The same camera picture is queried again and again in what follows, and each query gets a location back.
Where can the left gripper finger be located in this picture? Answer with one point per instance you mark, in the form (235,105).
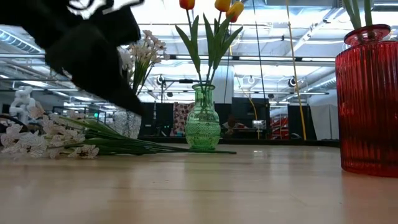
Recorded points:
(90,62)

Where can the white artificial flower bunch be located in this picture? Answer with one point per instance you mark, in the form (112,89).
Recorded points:
(31,143)
(125,59)
(146,49)

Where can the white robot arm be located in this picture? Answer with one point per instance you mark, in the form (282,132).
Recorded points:
(21,102)

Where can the clear glass vase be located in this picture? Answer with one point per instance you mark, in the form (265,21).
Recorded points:
(127,124)

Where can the green glass vase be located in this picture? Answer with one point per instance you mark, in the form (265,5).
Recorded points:
(202,127)

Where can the red ribbed glass vase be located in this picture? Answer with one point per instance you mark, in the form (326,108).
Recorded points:
(367,109)

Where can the patterned fabric panel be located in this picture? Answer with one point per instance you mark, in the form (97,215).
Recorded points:
(180,118)

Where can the person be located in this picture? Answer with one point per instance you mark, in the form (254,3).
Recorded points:
(231,123)

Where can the black partition panel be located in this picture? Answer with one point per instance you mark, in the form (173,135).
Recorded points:
(300,121)

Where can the white curtain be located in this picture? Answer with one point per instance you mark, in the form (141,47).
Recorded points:
(323,123)

